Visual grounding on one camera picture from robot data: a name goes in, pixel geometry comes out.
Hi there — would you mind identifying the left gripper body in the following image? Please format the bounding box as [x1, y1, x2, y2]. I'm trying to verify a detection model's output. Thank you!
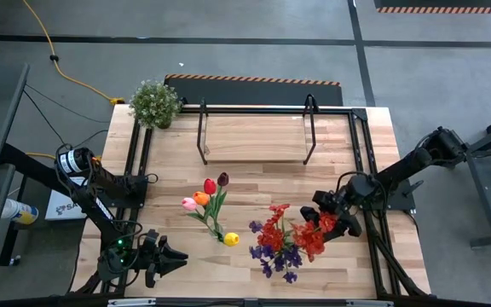
[136, 229, 161, 289]

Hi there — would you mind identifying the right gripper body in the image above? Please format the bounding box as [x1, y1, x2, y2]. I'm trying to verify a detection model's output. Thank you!
[312, 190, 353, 217]

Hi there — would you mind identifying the purple artificial flower bunch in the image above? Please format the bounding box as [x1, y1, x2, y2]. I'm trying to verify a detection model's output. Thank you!
[247, 219, 303, 285]

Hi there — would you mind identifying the clear glass vase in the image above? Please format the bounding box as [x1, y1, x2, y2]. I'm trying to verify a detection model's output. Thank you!
[209, 223, 228, 245]

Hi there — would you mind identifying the yellow artificial tulip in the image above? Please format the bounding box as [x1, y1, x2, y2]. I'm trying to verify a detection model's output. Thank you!
[217, 231, 241, 248]

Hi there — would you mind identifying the orange artificial tulip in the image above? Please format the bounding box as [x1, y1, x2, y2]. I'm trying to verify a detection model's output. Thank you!
[192, 190, 223, 234]

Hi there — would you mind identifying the maroon artificial tulip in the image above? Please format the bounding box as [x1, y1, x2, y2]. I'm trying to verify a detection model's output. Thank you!
[213, 171, 230, 234]

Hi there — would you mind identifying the potted plant with white flowers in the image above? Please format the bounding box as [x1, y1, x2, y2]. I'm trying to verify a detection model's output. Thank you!
[128, 79, 184, 130]

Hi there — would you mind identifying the white box with logo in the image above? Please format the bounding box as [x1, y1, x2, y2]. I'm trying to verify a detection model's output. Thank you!
[43, 176, 90, 222]

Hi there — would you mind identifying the black hazard-striped floor mat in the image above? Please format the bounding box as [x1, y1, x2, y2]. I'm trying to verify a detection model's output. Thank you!
[164, 73, 344, 107]

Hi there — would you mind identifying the white and yellow bottle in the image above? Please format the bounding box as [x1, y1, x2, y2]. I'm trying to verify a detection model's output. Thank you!
[0, 198, 40, 226]

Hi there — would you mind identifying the wooden shelf with black frame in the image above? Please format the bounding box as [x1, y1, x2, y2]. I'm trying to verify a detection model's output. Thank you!
[195, 93, 321, 167]

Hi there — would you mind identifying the black aluminium table frame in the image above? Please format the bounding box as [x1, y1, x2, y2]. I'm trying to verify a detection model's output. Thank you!
[68, 105, 432, 299]

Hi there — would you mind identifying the yellow floor extension cord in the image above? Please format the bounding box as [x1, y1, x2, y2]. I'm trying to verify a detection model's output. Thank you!
[20, 0, 126, 107]

